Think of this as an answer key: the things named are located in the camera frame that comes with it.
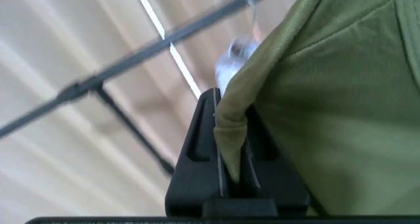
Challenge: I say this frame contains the pale grey shorts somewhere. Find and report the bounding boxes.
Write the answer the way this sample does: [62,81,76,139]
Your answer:
[215,36,262,97]

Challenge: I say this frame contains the green garment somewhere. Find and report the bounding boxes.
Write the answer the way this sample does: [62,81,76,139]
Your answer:
[213,0,420,217]

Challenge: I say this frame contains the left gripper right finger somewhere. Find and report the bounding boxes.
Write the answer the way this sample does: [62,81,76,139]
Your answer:
[241,104,311,217]

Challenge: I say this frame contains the black clothes rack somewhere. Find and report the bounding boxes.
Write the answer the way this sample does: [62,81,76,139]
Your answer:
[0,0,286,177]

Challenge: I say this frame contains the beige curtain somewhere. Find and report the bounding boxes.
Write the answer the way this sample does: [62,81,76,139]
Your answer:
[0,0,306,218]

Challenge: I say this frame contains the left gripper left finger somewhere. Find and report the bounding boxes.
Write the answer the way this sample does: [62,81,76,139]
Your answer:
[165,87,228,218]

